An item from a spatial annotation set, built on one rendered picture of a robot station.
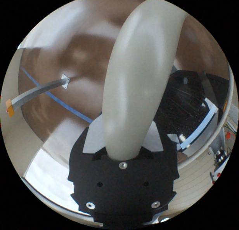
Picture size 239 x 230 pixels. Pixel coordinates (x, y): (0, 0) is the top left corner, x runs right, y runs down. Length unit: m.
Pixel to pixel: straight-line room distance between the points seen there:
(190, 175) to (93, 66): 6.62
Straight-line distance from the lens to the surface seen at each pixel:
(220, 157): 0.85
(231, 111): 1.53
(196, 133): 0.50
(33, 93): 1.03
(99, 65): 1.10
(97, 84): 1.11
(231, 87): 0.42
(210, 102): 0.54
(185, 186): 6.32
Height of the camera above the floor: 1.04
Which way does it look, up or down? 63 degrees down
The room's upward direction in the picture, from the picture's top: 170 degrees counter-clockwise
